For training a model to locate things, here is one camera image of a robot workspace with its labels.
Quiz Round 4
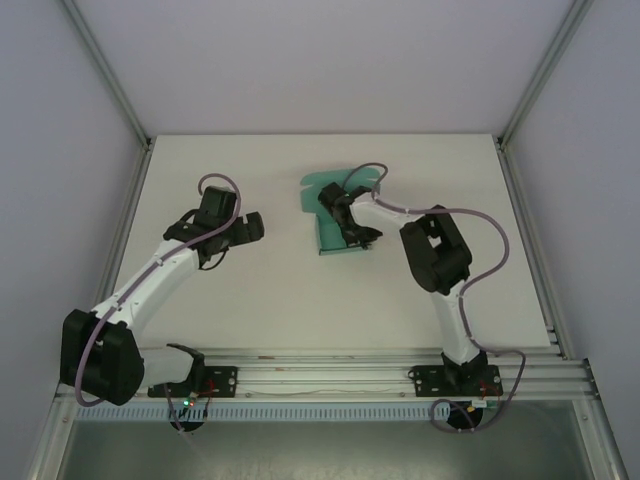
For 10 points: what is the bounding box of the teal cloth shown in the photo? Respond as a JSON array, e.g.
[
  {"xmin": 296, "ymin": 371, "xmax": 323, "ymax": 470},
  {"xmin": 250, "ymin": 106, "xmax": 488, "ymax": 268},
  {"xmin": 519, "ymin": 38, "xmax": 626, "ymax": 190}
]
[{"xmin": 298, "ymin": 167, "xmax": 384, "ymax": 258}]

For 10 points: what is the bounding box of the steel sheet panel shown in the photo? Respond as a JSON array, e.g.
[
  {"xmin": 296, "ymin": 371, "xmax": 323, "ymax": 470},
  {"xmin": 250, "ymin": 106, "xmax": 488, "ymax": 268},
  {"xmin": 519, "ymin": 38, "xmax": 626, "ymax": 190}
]
[{"xmin": 57, "ymin": 418, "xmax": 594, "ymax": 480}]

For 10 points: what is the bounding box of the aluminium side rail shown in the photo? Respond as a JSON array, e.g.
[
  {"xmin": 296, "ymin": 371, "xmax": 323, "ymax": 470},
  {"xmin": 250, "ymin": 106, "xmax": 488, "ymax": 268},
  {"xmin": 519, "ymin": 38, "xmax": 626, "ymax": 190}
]
[
  {"xmin": 496, "ymin": 139, "xmax": 572, "ymax": 361},
  {"xmin": 79, "ymin": 139, "xmax": 154, "ymax": 362}
]

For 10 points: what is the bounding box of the aluminium mounting rail beam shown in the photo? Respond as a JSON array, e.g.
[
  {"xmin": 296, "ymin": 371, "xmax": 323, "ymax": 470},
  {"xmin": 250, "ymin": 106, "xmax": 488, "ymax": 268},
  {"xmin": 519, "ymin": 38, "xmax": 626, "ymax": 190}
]
[{"xmin": 54, "ymin": 348, "xmax": 599, "ymax": 402}]

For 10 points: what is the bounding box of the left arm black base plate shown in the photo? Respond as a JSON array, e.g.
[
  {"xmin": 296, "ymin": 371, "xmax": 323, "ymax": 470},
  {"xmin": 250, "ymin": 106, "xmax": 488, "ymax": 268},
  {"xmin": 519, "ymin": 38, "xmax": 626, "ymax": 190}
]
[{"xmin": 148, "ymin": 364, "xmax": 239, "ymax": 399}]

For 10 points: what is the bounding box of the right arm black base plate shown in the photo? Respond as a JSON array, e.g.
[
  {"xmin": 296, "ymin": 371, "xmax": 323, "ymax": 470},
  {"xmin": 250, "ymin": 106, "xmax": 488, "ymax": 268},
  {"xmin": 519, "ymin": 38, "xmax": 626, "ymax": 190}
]
[{"xmin": 407, "ymin": 364, "xmax": 502, "ymax": 399}]

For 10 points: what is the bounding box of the aluminium frame post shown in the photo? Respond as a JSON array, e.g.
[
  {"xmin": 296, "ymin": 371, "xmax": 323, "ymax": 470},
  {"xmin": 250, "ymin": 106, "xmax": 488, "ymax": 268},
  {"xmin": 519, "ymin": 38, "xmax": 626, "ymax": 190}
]
[
  {"xmin": 62, "ymin": 0, "xmax": 154, "ymax": 151},
  {"xmin": 496, "ymin": 0, "xmax": 595, "ymax": 150}
]

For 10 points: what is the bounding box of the grey slotted cable duct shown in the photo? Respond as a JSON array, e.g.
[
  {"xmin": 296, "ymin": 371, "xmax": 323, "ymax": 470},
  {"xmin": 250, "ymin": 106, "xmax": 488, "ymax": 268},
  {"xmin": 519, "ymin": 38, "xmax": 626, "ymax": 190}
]
[{"xmin": 74, "ymin": 402, "xmax": 501, "ymax": 422}]

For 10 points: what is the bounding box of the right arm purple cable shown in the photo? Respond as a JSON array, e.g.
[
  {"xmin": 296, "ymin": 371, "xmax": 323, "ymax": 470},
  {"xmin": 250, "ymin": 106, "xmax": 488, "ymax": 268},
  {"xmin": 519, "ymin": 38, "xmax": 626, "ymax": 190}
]
[{"xmin": 344, "ymin": 161, "xmax": 527, "ymax": 434}]

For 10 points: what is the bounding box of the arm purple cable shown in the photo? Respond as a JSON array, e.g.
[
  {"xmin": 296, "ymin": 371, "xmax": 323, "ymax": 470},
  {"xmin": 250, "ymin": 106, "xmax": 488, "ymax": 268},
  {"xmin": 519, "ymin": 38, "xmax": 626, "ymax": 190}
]
[
  {"xmin": 73, "ymin": 172, "xmax": 246, "ymax": 435},
  {"xmin": 344, "ymin": 161, "xmax": 527, "ymax": 434}
]

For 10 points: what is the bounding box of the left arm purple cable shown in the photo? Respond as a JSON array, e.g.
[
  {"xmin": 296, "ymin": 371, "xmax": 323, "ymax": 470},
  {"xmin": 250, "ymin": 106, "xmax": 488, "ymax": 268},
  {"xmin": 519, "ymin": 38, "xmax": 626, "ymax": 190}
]
[{"xmin": 73, "ymin": 172, "xmax": 246, "ymax": 435}]

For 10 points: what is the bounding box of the black round cable grommet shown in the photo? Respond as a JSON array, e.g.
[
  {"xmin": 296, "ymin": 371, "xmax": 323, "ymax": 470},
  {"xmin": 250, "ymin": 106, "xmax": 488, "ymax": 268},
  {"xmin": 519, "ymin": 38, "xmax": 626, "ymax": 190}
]
[{"xmin": 446, "ymin": 402, "xmax": 486, "ymax": 433}]

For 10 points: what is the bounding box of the aluminium frame leg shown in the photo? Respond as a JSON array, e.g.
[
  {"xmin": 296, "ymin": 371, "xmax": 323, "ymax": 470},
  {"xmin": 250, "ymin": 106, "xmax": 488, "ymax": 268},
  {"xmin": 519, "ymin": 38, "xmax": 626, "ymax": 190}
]
[
  {"xmin": 569, "ymin": 394, "xmax": 629, "ymax": 480},
  {"xmin": 27, "ymin": 394, "xmax": 76, "ymax": 480}
]

